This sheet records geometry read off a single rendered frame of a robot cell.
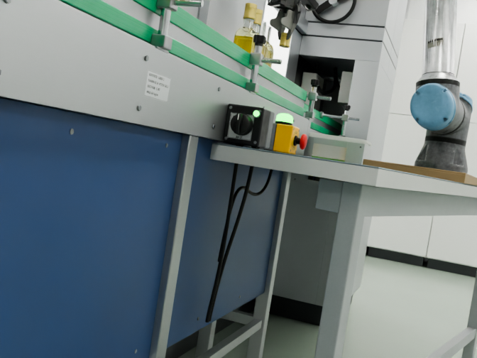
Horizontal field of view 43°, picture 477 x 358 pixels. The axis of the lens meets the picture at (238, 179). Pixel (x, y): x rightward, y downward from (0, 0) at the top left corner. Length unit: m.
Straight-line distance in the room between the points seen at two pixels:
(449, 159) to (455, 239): 3.73
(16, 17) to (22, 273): 0.31
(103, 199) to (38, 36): 0.29
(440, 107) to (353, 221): 0.63
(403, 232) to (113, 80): 4.81
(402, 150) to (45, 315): 4.85
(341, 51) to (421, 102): 1.21
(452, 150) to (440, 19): 0.37
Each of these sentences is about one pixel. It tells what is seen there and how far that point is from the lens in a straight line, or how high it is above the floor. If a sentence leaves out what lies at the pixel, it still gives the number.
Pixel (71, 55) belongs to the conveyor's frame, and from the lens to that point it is 0.77.
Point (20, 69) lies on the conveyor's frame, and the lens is 0.71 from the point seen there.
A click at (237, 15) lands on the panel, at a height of 1.18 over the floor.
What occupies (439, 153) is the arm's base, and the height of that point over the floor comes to 0.83.
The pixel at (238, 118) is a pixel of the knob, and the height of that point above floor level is 0.80.
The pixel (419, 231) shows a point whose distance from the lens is 5.52.
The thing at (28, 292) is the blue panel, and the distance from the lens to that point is 0.82.
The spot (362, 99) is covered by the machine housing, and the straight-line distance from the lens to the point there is 2.80.
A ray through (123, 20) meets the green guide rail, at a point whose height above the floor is 0.90.
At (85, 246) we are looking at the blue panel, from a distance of 0.90.
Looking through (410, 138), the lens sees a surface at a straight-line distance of 5.53.
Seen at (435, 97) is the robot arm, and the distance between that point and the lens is 1.69.
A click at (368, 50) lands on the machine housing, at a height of 1.29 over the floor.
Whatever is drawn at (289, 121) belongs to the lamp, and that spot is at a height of 0.83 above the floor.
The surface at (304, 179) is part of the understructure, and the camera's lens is 1.99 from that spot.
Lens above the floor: 0.73
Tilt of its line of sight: 2 degrees down
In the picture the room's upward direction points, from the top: 9 degrees clockwise
